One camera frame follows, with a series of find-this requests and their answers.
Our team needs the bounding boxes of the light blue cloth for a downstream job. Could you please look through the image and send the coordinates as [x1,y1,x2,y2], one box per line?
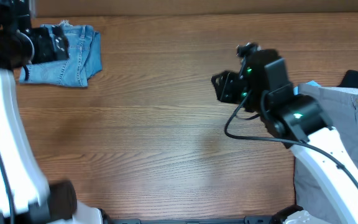
[293,80,321,95]

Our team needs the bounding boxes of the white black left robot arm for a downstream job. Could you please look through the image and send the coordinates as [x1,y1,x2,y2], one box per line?
[0,0,111,224]

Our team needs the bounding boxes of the light blue denim jeans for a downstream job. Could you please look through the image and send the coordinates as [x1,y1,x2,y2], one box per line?
[19,20,103,88]

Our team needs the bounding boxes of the grey trousers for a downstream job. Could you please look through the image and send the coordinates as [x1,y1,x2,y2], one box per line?
[294,84,358,223]

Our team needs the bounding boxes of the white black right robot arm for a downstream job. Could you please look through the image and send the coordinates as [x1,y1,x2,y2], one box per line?
[211,42,358,223]

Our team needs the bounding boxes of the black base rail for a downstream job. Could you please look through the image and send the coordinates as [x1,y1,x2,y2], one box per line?
[109,215,272,224]

